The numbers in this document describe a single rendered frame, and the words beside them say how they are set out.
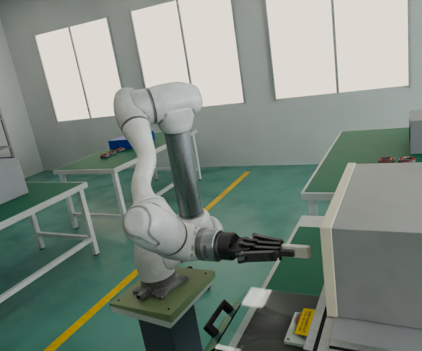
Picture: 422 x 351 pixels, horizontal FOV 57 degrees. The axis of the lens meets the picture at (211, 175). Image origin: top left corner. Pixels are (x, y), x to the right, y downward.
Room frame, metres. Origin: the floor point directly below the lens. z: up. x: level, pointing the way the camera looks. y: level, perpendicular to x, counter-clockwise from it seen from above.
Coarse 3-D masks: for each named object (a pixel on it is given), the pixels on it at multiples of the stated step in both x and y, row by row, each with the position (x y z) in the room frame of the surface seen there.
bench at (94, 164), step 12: (192, 132) 5.51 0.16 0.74; (156, 144) 4.97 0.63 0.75; (192, 144) 5.59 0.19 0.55; (96, 156) 4.81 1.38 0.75; (120, 156) 4.57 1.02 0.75; (132, 156) 4.45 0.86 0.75; (60, 168) 4.44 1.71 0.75; (72, 168) 4.33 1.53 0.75; (84, 168) 4.23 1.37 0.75; (96, 168) 4.13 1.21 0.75; (108, 168) 4.04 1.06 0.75; (120, 168) 4.06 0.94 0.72; (156, 168) 5.94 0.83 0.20; (168, 168) 5.83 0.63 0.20; (60, 180) 4.39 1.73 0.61; (120, 192) 4.03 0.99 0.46; (72, 204) 4.41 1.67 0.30; (120, 204) 4.01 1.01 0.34; (72, 216) 4.37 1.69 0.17; (96, 216) 4.20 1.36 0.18; (108, 216) 4.12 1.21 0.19; (120, 216) 4.04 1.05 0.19
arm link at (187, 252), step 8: (184, 224) 0.96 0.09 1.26; (192, 224) 1.00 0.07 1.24; (192, 232) 0.97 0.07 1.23; (192, 240) 0.96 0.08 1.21; (184, 248) 0.94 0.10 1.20; (192, 248) 0.95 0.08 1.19; (168, 256) 0.96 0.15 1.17; (176, 256) 0.94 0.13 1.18; (184, 256) 0.95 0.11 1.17; (192, 256) 0.96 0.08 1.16
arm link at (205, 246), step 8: (200, 232) 0.97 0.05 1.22; (208, 232) 0.96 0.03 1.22; (216, 232) 0.96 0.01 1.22; (200, 240) 0.95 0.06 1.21; (208, 240) 0.94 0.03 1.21; (216, 240) 0.94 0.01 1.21; (200, 248) 0.94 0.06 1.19; (208, 248) 0.93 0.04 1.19; (216, 248) 0.93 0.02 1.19; (200, 256) 0.94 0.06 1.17; (208, 256) 0.93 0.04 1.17; (216, 256) 0.93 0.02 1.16
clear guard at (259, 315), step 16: (256, 288) 0.91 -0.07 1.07; (240, 304) 0.85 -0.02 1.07; (256, 304) 0.84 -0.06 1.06; (272, 304) 0.83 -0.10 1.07; (288, 304) 0.82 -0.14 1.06; (304, 304) 0.81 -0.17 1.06; (224, 320) 0.85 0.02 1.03; (240, 320) 0.79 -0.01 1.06; (256, 320) 0.78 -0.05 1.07; (272, 320) 0.77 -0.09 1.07; (288, 320) 0.76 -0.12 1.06; (224, 336) 0.74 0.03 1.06; (240, 336) 0.73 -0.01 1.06; (256, 336) 0.73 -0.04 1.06; (272, 336) 0.72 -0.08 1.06; (288, 336) 0.71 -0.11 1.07; (304, 336) 0.70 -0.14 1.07
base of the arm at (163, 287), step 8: (168, 280) 1.45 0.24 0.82; (176, 280) 1.48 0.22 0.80; (184, 280) 1.50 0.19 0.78; (136, 288) 1.49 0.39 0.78; (144, 288) 1.44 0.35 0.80; (152, 288) 1.43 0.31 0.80; (160, 288) 1.43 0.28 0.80; (168, 288) 1.43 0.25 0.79; (136, 296) 1.41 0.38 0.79; (144, 296) 1.41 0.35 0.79; (152, 296) 1.42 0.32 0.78; (160, 296) 1.39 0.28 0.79
